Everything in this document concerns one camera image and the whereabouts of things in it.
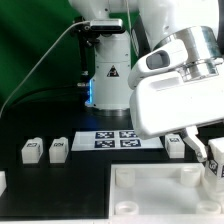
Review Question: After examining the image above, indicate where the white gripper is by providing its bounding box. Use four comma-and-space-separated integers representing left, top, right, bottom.
130, 65, 224, 162

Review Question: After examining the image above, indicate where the white square tabletop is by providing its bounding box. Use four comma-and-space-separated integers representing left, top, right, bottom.
109, 163, 224, 224

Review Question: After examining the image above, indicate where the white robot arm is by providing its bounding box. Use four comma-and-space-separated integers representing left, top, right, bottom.
68, 0, 224, 162

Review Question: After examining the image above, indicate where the white marker sheet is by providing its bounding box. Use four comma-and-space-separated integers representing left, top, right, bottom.
71, 130, 163, 151

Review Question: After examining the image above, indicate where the white block left edge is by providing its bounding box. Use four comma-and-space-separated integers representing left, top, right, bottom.
0, 171, 7, 197

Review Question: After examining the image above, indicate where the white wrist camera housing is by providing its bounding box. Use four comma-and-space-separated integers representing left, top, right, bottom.
128, 39, 188, 89

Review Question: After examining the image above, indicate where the grey camera on stand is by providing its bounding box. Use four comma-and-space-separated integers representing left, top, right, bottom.
90, 19, 123, 31

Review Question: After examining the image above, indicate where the black camera stand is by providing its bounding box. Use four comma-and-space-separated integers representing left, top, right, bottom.
70, 16, 99, 87

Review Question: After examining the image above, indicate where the grey camera cable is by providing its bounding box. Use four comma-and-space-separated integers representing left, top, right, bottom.
0, 20, 92, 118

